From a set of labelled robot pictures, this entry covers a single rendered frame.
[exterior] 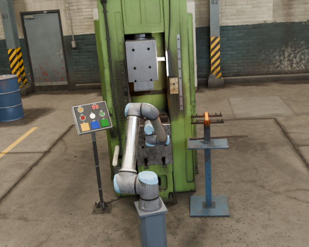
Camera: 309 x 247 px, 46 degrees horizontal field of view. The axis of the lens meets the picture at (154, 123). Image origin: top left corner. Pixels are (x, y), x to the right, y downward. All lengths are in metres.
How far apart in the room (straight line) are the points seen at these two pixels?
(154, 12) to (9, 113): 4.98
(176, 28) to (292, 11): 6.27
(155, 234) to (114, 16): 2.12
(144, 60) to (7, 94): 4.75
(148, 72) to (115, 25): 0.58
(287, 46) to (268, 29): 0.65
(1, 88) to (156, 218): 5.67
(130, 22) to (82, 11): 6.18
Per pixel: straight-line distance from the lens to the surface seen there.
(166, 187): 4.12
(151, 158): 3.91
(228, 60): 9.68
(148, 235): 2.96
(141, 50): 3.68
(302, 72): 10.09
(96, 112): 3.70
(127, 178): 2.84
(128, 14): 3.80
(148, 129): 3.44
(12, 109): 8.09
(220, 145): 3.64
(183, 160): 4.16
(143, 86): 3.73
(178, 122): 4.00
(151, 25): 3.80
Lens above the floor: 2.10
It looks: 18 degrees down
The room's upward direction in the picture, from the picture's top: 4 degrees counter-clockwise
